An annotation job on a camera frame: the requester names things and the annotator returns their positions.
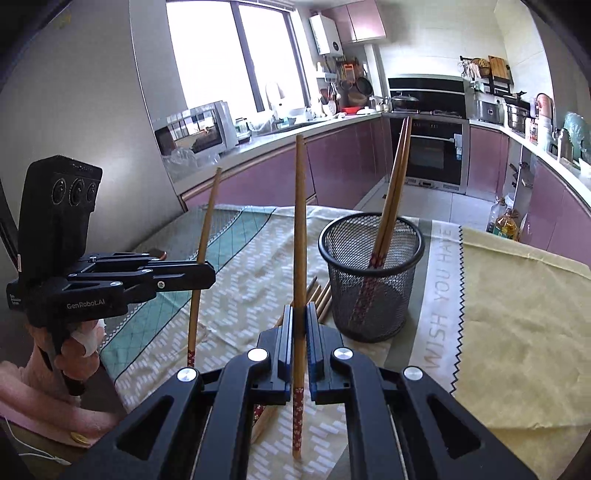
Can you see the yellow cloth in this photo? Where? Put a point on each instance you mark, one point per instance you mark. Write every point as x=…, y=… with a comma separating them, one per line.
x=517, y=323

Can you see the wooden chopstick red patterned end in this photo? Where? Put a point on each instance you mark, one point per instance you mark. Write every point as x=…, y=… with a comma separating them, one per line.
x=207, y=221
x=300, y=207
x=402, y=175
x=394, y=184

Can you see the clear plastic bag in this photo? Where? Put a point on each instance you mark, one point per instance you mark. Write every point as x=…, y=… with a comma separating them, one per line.
x=184, y=161

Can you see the steel steamer pot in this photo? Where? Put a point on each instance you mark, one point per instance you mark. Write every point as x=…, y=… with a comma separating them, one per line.
x=518, y=120

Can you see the silver microwave oven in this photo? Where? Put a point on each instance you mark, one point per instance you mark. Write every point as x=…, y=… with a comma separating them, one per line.
x=203, y=131

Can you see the purple base cabinet run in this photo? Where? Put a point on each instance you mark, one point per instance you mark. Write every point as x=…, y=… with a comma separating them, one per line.
x=554, y=194
x=277, y=161

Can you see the pink wall cabinet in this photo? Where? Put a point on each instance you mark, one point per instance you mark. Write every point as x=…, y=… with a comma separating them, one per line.
x=364, y=21

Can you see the red basin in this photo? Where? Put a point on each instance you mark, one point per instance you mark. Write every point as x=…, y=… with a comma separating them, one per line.
x=352, y=110

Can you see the black frying pan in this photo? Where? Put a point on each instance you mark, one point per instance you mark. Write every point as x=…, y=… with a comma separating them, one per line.
x=364, y=85

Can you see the window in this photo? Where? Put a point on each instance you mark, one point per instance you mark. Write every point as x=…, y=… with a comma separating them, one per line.
x=207, y=55

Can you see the patterned beige teal tablecloth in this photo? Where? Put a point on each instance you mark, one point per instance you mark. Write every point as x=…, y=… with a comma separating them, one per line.
x=249, y=277

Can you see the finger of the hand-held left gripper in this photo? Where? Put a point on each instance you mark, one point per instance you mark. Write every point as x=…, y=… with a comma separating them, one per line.
x=184, y=268
x=184, y=282

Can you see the black wall rack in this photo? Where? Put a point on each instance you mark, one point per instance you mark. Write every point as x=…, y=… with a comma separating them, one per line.
x=501, y=85

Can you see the bunch of wooden chopsticks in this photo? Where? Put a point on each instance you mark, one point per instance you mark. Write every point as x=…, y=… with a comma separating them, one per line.
x=323, y=302

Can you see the rose gold phone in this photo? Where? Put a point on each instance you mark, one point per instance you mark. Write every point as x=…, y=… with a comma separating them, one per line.
x=159, y=253

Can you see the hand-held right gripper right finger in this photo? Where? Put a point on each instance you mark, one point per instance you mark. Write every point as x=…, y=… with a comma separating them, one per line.
x=315, y=350

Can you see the teal plastic bag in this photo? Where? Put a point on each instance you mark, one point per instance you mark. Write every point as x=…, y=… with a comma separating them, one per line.
x=579, y=134

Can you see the black mesh utensil holder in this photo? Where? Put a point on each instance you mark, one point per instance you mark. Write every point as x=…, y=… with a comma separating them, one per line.
x=398, y=297

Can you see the white water heater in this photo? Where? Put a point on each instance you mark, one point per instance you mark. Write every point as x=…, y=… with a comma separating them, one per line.
x=325, y=34

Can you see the steel thermos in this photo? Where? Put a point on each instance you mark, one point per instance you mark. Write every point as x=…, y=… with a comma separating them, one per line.
x=564, y=145

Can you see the black integrated stove oven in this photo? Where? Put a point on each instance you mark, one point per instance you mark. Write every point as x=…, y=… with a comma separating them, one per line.
x=434, y=147

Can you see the silver rice cooker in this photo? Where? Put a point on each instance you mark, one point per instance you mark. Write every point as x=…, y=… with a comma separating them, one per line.
x=489, y=111

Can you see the person's left forearm pink sleeve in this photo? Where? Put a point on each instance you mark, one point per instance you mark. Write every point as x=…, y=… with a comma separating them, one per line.
x=41, y=410

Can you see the black wok with lid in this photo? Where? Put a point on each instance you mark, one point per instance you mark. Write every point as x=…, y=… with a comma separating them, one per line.
x=405, y=101

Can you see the white pitcher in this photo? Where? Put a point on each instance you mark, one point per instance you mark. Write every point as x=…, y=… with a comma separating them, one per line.
x=274, y=97

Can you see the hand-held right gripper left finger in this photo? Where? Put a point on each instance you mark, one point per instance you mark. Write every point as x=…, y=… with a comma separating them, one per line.
x=287, y=344

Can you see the dark glass bottle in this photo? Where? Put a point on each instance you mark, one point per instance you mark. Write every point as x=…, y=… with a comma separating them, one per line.
x=494, y=219

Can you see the person's left hand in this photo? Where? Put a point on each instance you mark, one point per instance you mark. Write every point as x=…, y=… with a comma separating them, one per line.
x=81, y=357

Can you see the wooden cutting board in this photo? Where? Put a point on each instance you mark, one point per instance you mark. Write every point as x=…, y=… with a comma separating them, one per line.
x=498, y=68

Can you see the pink kettle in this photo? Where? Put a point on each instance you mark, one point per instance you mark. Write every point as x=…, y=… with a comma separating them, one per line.
x=545, y=105

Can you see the yellow cooking oil bottle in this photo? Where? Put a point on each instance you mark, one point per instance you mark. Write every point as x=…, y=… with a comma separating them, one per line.
x=509, y=227

